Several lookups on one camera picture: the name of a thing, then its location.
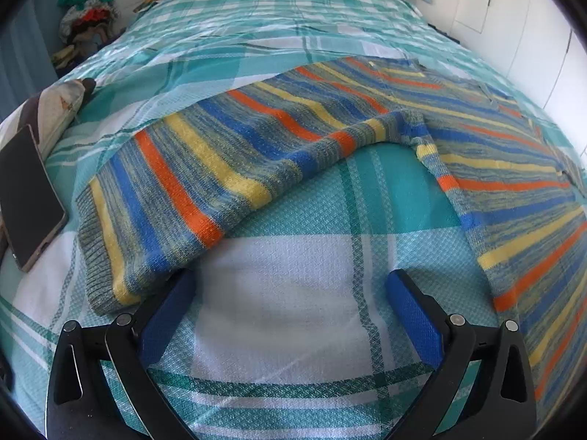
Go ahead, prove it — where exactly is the patterned pillow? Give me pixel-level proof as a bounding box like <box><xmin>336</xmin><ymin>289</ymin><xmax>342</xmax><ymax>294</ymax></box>
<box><xmin>25</xmin><ymin>77</ymin><xmax>97</xmax><ymax>157</ymax></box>

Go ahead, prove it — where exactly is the blue curtain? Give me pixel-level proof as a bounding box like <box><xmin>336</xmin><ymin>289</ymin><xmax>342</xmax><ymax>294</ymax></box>
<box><xmin>9</xmin><ymin>0</ymin><xmax>69</xmax><ymax>115</ymax></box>

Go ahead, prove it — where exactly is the pile of colourful clothes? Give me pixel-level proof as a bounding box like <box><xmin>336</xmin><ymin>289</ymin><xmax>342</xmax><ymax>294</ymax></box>
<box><xmin>50</xmin><ymin>0</ymin><xmax>121</xmax><ymax>72</ymax></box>

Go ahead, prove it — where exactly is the white wardrobe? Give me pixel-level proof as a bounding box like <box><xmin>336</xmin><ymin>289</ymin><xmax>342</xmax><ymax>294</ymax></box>
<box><xmin>404</xmin><ymin>0</ymin><xmax>587</xmax><ymax>157</ymax></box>

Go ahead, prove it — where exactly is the black smartphone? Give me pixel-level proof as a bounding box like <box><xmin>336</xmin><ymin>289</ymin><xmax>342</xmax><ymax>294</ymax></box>
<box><xmin>0</xmin><ymin>124</ymin><xmax>69</xmax><ymax>272</ymax></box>

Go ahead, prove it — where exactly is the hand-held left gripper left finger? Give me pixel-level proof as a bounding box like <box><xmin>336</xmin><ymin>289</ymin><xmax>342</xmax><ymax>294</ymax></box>
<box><xmin>44</xmin><ymin>268</ymin><xmax>198</xmax><ymax>440</ymax></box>

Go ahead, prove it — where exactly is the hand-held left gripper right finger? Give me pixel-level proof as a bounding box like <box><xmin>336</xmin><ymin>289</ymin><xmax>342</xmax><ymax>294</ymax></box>
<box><xmin>385</xmin><ymin>269</ymin><xmax>537</xmax><ymax>440</ymax></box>

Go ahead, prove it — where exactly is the striped knitted sweater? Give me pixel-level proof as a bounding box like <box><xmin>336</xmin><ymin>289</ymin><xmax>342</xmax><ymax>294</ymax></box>
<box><xmin>76</xmin><ymin>55</ymin><xmax>587</xmax><ymax>418</ymax></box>

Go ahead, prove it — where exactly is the teal checked blanket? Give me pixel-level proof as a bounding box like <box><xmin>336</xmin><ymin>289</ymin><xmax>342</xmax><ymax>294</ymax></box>
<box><xmin>0</xmin><ymin>0</ymin><xmax>587</xmax><ymax>440</ymax></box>

